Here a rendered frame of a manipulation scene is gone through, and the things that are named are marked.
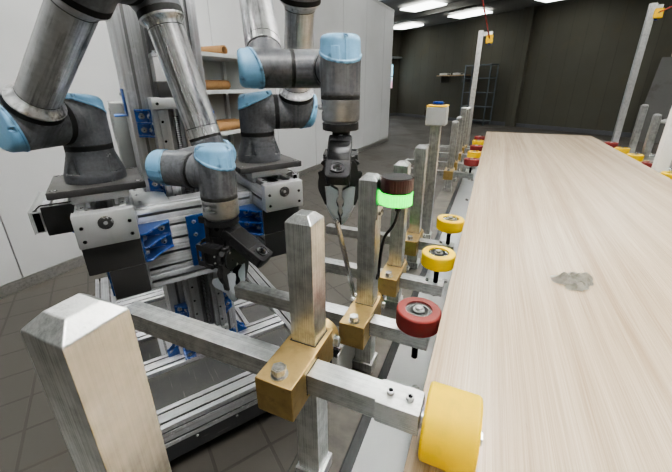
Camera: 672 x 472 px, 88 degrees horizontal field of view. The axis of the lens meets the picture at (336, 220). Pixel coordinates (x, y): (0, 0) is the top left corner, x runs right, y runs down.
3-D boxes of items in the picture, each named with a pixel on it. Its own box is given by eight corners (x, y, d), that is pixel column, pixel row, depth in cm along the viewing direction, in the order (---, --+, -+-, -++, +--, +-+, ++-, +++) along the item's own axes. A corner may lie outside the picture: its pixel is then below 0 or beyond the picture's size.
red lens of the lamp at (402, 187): (374, 191, 60) (375, 179, 59) (384, 183, 65) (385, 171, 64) (409, 195, 58) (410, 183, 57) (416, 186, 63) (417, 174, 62)
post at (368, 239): (354, 381, 79) (358, 175, 61) (359, 370, 82) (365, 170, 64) (369, 386, 77) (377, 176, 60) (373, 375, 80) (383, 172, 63)
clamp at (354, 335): (338, 343, 67) (338, 322, 65) (362, 305, 78) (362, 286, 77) (366, 351, 65) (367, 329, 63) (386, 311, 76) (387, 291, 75)
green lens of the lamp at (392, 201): (374, 205, 61) (374, 193, 60) (383, 196, 66) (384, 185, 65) (408, 210, 59) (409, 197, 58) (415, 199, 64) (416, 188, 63)
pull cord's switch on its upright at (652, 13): (607, 163, 274) (653, 2, 234) (604, 161, 282) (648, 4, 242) (619, 164, 271) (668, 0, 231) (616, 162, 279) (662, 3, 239)
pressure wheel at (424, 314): (388, 364, 65) (391, 313, 61) (398, 338, 72) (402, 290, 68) (431, 377, 62) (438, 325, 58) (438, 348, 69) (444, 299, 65)
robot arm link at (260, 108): (239, 129, 126) (235, 90, 121) (277, 128, 129) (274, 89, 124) (240, 133, 115) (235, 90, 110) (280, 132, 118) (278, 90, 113)
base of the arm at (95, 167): (66, 176, 102) (56, 142, 99) (125, 169, 110) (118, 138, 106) (63, 188, 90) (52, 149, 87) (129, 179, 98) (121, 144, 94)
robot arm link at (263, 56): (222, -78, 84) (237, 55, 62) (268, -73, 87) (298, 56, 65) (227, -26, 94) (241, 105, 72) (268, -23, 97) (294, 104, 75)
